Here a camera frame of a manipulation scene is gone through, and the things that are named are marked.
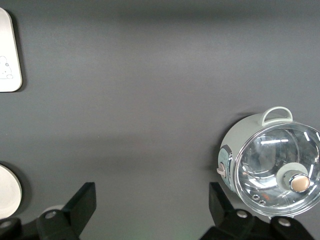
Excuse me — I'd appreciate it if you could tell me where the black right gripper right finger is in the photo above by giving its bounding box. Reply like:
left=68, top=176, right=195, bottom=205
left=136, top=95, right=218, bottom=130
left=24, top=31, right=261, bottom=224
left=199, top=181, right=273, bottom=240

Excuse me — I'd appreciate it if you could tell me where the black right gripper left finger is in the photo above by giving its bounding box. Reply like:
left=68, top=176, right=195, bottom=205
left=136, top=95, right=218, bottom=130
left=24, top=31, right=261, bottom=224
left=36, top=181, right=97, bottom=240

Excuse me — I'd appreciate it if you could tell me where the round beige plate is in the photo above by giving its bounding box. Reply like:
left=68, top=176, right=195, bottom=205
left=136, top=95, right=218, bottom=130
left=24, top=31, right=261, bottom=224
left=0, top=164, right=23, bottom=218

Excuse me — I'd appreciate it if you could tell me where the beige tray with rabbit print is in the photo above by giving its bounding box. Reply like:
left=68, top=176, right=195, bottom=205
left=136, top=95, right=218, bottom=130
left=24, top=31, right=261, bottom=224
left=0, top=7, right=23, bottom=93

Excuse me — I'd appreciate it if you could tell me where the glass pot lid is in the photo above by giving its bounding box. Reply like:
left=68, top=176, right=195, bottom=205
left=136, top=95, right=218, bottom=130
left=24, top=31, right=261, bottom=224
left=234, top=121, right=320, bottom=217

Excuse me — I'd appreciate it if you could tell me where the pale green electric pot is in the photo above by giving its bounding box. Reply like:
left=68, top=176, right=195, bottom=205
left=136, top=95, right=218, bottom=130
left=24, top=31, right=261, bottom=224
left=216, top=106, right=295, bottom=195

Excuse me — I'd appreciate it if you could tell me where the dark grey table mat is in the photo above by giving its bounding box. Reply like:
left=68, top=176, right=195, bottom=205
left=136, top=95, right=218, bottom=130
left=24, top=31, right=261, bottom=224
left=0, top=0, right=320, bottom=240

